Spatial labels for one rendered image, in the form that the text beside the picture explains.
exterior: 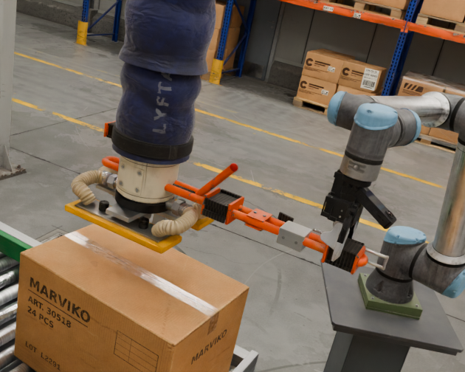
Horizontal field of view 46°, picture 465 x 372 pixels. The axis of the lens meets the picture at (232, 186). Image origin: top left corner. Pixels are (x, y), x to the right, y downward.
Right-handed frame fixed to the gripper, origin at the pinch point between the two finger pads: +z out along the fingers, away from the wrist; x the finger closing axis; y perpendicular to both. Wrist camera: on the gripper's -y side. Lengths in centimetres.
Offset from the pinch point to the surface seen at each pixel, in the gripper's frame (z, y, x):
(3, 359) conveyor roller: 74, 91, 21
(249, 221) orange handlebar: 0.2, 24.7, 3.9
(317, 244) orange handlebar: -0.8, 5.8, 3.2
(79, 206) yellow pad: 12, 72, 15
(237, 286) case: 33.0, 31.1, -15.9
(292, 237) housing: -0.3, 12.3, 3.7
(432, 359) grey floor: 127, -36, -179
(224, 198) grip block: -1.3, 34.7, -0.1
